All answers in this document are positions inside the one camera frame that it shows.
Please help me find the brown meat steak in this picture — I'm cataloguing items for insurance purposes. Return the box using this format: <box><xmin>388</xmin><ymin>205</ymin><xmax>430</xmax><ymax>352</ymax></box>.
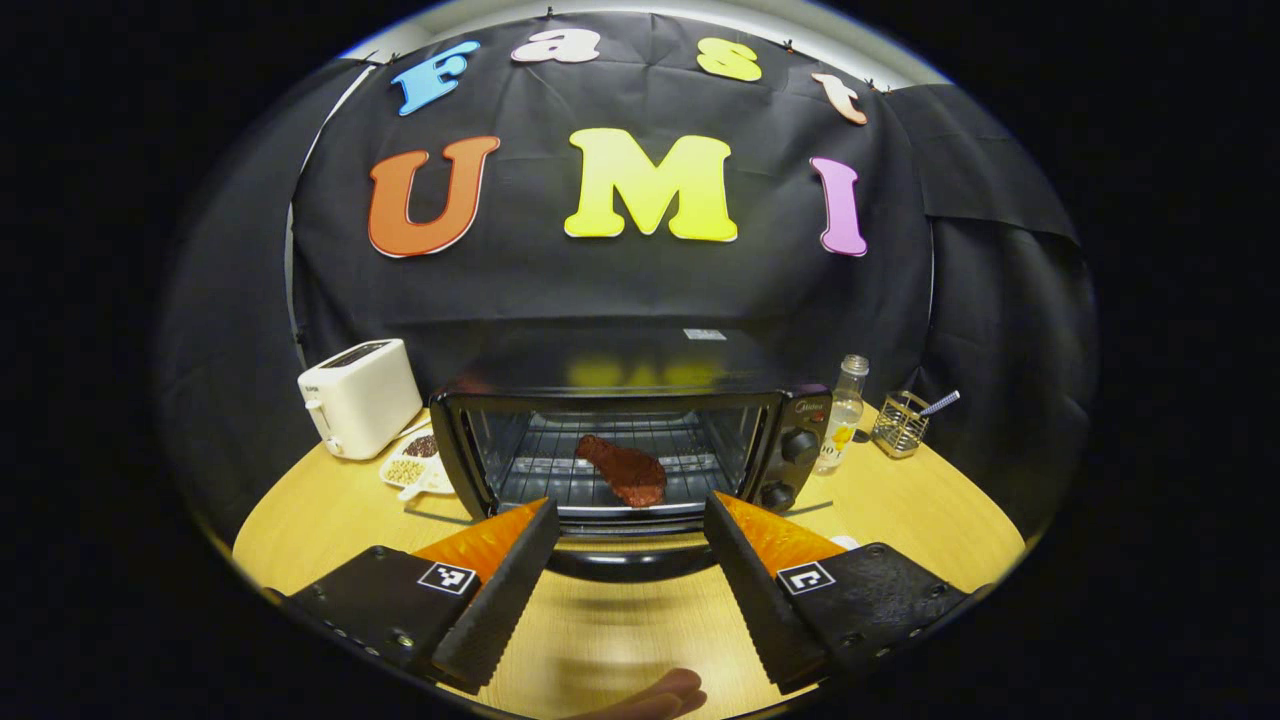
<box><xmin>574</xmin><ymin>433</ymin><xmax>668</xmax><ymax>509</ymax></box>

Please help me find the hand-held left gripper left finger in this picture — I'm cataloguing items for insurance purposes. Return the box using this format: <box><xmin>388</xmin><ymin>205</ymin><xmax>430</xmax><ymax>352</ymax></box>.
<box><xmin>283</xmin><ymin>497</ymin><xmax>561</xmax><ymax>694</ymax></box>

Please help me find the black electric oven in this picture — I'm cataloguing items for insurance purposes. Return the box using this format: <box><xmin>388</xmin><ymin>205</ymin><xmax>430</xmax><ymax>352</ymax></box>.
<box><xmin>428</xmin><ymin>325</ymin><xmax>836</xmax><ymax>584</ymax></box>

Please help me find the white toaster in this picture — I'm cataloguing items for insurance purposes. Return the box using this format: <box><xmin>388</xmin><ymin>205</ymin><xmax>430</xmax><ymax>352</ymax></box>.
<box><xmin>297</xmin><ymin>338</ymin><xmax>424</xmax><ymax>461</ymax></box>

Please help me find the clear glass bottle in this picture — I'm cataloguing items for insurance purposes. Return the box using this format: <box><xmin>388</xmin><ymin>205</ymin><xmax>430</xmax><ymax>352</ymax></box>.
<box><xmin>815</xmin><ymin>354</ymin><xmax>871</xmax><ymax>476</ymax></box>

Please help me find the black backdrop cloth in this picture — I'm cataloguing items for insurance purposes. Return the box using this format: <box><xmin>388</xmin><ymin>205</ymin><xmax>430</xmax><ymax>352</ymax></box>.
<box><xmin>160</xmin><ymin>10</ymin><xmax>1096</xmax><ymax>541</ymax></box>

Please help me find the metal wire holder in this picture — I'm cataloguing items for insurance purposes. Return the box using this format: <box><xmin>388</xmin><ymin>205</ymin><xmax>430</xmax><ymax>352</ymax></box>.
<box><xmin>871</xmin><ymin>390</ymin><xmax>931</xmax><ymax>460</ymax></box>

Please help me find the white divided dish with beans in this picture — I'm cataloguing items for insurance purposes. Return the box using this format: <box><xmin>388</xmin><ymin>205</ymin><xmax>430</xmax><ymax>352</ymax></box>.
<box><xmin>378</xmin><ymin>430</ymin><xmax>456</xmax><ymax>502</ymax></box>

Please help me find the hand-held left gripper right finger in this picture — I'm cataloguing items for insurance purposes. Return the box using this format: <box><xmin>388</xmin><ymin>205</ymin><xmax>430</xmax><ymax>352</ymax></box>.
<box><xmin>703</xmin><ymin>491</ymin><xmax>971</xmax><ymax>696</ymax></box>

